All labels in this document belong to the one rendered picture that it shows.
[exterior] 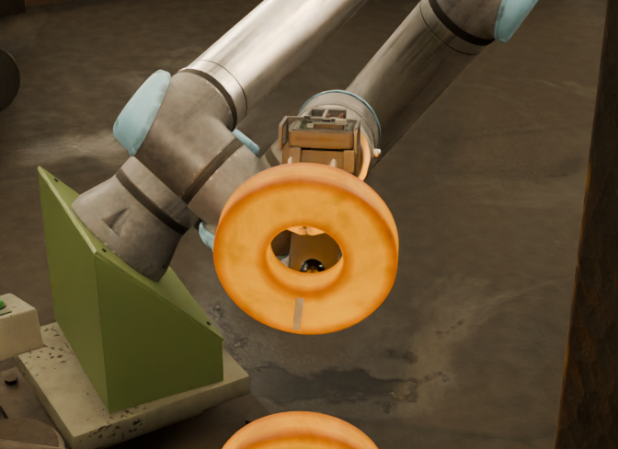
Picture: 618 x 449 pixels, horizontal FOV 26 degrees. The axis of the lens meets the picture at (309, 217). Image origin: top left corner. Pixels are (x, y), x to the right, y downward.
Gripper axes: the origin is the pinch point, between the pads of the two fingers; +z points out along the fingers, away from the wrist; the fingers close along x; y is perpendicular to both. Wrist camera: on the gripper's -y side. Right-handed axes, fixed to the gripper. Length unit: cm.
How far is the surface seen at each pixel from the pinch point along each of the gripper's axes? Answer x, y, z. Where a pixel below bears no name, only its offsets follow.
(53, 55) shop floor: -96, -21, -258
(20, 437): -34, -34, -29
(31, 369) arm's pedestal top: -56, -54, -103
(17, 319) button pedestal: -37, -22, -36
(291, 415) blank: -0.6, -15.6, 2.4
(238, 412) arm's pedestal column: -21, -62, -109
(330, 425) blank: 2.8, -16.2, 2.7
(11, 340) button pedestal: -37, -24, -36
